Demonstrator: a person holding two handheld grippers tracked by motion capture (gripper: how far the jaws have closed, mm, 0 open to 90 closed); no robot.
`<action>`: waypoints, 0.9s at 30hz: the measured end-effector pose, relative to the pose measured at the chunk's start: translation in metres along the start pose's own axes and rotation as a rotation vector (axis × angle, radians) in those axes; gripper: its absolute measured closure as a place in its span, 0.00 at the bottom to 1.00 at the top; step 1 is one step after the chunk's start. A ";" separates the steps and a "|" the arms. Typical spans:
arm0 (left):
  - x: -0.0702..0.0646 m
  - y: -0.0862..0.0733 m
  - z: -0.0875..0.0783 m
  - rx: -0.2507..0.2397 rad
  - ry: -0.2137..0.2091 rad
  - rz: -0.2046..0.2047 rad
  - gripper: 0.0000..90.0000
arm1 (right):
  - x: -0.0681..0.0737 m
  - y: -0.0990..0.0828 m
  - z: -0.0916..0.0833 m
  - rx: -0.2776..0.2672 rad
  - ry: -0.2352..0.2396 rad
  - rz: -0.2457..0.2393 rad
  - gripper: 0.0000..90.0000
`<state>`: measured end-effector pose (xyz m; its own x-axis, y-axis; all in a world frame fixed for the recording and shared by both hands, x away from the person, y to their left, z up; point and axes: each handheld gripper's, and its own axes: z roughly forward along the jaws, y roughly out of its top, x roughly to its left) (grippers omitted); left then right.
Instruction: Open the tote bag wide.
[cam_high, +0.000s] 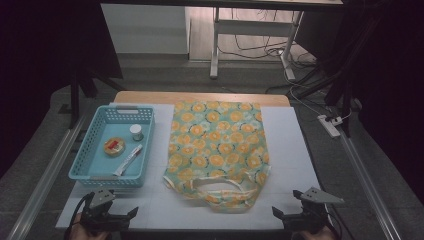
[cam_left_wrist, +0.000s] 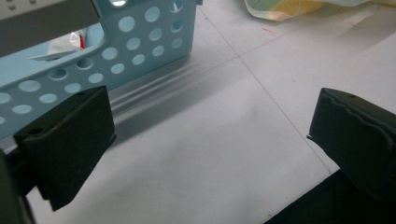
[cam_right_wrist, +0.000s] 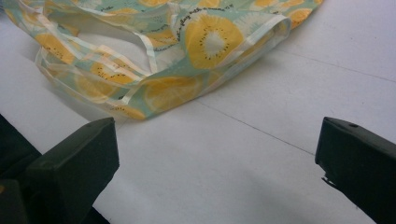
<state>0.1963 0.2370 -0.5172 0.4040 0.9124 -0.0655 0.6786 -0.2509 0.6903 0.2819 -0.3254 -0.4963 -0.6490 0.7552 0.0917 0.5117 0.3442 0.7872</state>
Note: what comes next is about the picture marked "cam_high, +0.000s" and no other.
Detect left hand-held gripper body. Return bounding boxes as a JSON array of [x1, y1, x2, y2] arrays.
[[79, 189, 118, 232]]

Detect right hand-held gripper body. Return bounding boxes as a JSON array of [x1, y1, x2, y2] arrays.
[[289, 186, 345, 235]]

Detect light blue plastic basket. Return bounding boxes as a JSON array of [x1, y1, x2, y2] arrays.
[[68, 104, 156, 188]]

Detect white tube with red cap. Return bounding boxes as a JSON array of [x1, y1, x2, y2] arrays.
[[112, 143, 144, 177]]

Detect round yellow tin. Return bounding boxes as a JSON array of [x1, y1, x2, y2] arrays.
[[103, 136, 127, 158]]

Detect small white-lidded jar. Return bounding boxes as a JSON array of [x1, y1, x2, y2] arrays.
[[129, 123, 145, 142]]

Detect citrus print cloth bag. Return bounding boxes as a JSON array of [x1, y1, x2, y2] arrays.
[[162, 100, 272, 214]]

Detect person's right hand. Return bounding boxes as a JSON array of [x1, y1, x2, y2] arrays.
[[291, 226, 336, 240]]

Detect person's left hand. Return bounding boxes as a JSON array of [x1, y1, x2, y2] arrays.
[[68, 213, 113, 240]]

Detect white table mat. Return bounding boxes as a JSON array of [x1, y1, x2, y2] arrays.
[[55, 102, 322, 231]]

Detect white power strip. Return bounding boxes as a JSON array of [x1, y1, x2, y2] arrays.
[[316, 114, 343, 139]]

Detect black metal stand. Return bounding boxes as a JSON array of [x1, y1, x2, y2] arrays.
[[59, 64, 128, 130], [293, 0, 388, 138]]

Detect black curtain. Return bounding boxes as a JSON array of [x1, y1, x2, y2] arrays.
[[0, 0, 124, 179]]

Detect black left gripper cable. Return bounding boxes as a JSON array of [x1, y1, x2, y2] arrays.
[[64, 192, 95, 240]]

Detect aluminium rail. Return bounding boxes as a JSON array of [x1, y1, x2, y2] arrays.
[[6, 114, 88, 240], [339, 131, 404, 240]]

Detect tangle of floor cables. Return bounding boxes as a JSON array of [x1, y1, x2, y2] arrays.
[[218, 9, 354, 116]]

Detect white desk frame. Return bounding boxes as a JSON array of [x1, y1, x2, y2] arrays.
[[209, 7, 305, 81]]

